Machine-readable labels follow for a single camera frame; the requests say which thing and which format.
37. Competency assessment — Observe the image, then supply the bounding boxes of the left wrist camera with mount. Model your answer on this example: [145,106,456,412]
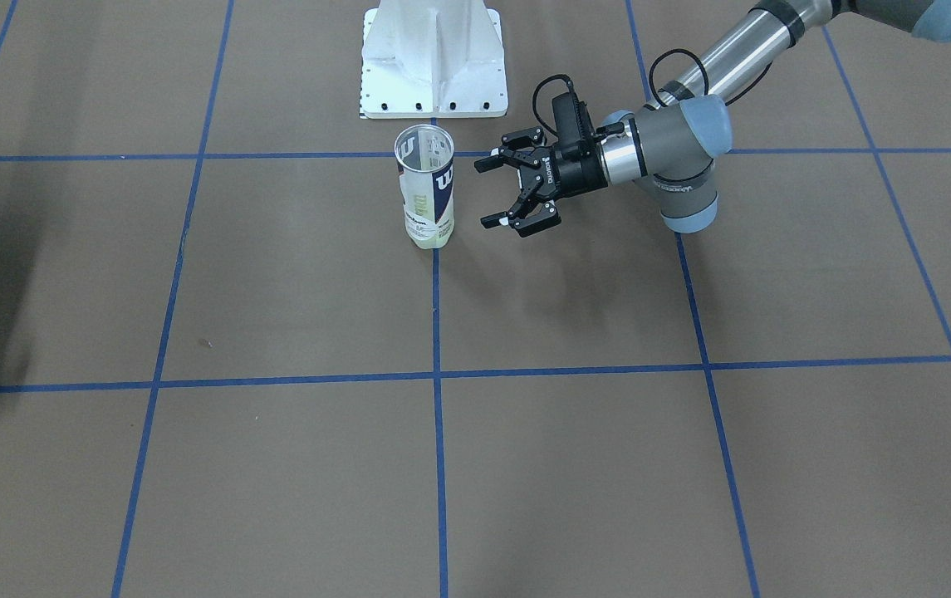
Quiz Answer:
[551,91,596,160]

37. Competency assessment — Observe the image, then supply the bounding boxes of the white blue tennis ball can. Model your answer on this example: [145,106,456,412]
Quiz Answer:
[393,124,455,226]

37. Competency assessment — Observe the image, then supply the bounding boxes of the yellow tennis ball with lettering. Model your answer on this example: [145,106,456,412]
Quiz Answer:
[406,220,453,249]

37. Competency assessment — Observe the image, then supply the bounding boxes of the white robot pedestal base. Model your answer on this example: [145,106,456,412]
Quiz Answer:
[359,1,509,119]

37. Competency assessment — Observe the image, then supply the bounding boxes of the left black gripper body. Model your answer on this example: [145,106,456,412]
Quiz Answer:
[521,146,609,200]

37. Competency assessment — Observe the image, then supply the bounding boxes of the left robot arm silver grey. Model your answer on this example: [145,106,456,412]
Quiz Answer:
[475,1,951,238]

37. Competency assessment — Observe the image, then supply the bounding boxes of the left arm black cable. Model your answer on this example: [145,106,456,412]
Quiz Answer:
[532,50,775,138]

